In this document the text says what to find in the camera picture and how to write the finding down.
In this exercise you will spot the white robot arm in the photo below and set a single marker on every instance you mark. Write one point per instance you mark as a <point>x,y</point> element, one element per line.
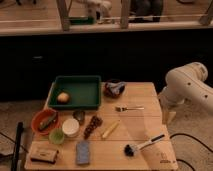
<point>185,82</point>

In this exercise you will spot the dark bowl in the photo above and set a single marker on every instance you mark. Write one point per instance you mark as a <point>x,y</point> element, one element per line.
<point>108,93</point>

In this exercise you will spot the green plastic tray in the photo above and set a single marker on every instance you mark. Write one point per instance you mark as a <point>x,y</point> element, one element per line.
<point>84,92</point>

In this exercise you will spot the metal fork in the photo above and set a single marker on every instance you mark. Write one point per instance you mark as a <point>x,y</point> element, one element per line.
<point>121,109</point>

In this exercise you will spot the yellow stick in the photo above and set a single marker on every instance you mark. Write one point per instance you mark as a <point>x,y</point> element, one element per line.
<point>109,130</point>

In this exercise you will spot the small metal cup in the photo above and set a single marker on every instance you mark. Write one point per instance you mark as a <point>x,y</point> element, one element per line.
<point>79,115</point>

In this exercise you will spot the yellow round fruit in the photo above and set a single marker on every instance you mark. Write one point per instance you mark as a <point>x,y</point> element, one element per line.
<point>63,97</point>

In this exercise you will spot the white round lid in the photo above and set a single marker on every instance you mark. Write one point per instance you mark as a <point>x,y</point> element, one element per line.
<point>70,127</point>

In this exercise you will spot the green toy vegetable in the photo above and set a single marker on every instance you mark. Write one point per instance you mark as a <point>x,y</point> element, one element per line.
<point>45,123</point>

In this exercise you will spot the blue sponge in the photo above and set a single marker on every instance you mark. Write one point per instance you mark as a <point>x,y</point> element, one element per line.
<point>82,153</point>

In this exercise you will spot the black white dish brush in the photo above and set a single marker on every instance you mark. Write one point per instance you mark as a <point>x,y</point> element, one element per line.
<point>131,149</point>

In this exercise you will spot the small green cup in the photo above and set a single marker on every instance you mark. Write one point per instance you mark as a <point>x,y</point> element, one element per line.
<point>56,136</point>

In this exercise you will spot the orange plastic bowl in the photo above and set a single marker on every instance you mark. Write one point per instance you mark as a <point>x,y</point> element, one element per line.
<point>43,115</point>

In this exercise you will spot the wooden block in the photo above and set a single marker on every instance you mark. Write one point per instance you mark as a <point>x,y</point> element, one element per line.
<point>44,154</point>

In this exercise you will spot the black stand left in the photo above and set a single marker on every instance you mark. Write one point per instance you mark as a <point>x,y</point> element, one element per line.
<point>16,149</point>

